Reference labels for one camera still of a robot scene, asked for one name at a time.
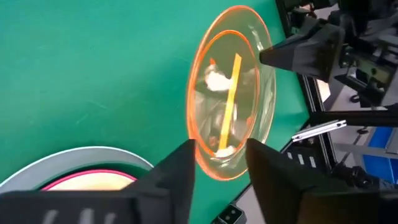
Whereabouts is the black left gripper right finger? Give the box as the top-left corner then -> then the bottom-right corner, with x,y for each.
246,138 -> 398,224

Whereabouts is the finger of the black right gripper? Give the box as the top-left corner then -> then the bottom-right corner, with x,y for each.
259,24 -> 345,82

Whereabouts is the beige plastic plate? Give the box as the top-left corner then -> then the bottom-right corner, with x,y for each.
46,172 -> 136,191

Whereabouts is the white plastic plate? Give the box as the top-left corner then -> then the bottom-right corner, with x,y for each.
0,146 -> 154,194

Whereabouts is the black cable bundle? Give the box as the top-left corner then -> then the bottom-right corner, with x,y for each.
331,163 -> 383,190

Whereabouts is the black corner bracket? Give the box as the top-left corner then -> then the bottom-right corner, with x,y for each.
212,203 -> 247,224

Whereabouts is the magenta plastic plate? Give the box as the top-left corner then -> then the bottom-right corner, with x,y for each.
41,169 -> 138,191

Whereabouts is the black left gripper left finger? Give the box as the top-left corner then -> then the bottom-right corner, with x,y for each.
124,139 -> 196,224

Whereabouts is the orange transparent plastic plate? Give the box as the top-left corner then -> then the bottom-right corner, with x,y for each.
185,5 -> 277,182

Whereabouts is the blue storage bin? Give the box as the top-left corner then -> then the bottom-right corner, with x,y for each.
362,126 -> 398,185

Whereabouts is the silver aluminium extrusion bar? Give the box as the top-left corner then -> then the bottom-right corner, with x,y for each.
291,119 -> 348,142

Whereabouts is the green plastic plate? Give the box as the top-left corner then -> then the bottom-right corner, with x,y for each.
39,162 -> 152,190

